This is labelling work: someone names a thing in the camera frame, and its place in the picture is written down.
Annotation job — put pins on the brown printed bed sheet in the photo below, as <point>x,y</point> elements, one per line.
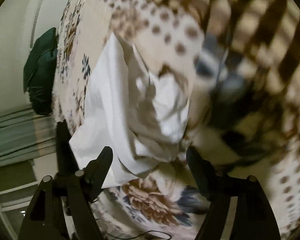
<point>152,200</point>

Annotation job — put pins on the dark green cloth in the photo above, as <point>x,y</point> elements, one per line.
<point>40,75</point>

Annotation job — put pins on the white garment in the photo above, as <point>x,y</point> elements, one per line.
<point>107,100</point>

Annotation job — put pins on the white framed window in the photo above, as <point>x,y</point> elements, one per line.
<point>7,200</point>

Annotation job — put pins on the grey-green curtain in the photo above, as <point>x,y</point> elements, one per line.
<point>15,135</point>

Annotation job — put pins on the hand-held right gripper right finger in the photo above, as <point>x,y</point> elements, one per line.
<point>197,167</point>

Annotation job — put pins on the black cloth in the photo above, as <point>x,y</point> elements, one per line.
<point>63,145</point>

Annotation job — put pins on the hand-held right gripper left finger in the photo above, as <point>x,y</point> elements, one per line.
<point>103,165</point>

